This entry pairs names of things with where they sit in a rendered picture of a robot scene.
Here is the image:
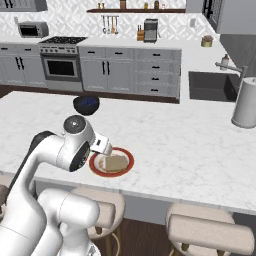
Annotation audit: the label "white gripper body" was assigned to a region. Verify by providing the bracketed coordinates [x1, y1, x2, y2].
[101, 137, 114, 157]

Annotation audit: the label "slice of toast bread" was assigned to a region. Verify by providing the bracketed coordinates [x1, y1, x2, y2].
[102, 154, 130, 174]

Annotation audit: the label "red rimmed plate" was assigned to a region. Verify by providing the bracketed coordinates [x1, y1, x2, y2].
[88, 146, 136, 178]

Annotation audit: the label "grey toaster oven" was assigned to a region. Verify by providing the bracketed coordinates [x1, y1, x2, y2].
[17, 21, 50, 39]

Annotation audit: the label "dark bowl with blue contents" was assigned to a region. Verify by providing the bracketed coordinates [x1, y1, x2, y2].
[72, 95, 101, 117]

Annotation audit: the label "grey base cupboards with drawers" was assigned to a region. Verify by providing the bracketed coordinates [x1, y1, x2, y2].
[77, 45, 183, 104]

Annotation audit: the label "steel oven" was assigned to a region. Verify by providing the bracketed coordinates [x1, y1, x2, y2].
[39, 44, 84, 93]

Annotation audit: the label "black gas hob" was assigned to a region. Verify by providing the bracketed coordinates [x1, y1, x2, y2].
[38, 35, 89, 46]

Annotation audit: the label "wooden knife block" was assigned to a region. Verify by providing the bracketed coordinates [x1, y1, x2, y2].
[136, 24, 146, 42]

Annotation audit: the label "dark grey sink basin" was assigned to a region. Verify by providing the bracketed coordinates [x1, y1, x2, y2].
[188, 70, 242, 103]

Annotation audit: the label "grey base cupboard run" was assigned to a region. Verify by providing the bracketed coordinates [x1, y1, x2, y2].
[0, 42, 48, 89]

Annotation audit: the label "grey coffee machine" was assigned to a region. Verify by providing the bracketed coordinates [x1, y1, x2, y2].
[143, 18, 160, 44]

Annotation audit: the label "white paper towel roll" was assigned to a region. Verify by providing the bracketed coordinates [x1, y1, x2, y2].
[231, 76, 256, 130]

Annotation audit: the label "white soap bottle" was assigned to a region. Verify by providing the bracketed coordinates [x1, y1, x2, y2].
[219, 53, 231, 71]

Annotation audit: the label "grey sink tap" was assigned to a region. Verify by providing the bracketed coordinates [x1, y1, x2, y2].
[214, 61, 250, 96]

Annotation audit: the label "grey tall cupboard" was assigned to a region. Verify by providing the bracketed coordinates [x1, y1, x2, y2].
[184, 0, 256, 35]

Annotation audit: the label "rail with hanging tools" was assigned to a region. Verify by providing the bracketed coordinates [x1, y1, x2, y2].
[100, 14, 120, 36]

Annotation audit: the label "brown wall shelf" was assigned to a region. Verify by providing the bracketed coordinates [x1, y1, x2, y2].
[86, 8, 187, 14]

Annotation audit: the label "grey wall cupboard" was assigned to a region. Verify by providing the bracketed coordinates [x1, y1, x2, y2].
[0, 0, 49, 13]

